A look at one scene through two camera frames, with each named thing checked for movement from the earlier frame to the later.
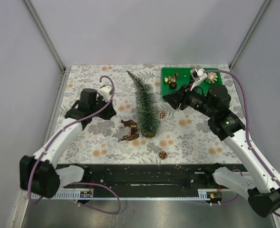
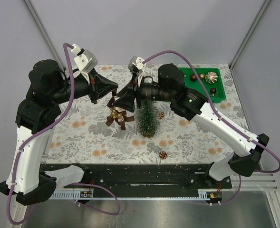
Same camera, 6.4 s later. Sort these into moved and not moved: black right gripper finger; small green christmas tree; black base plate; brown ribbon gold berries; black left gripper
Moved: black right gripper finger; brown ribbon gold berries; black left gripper
Not moved: black base plate; small green christmas tree
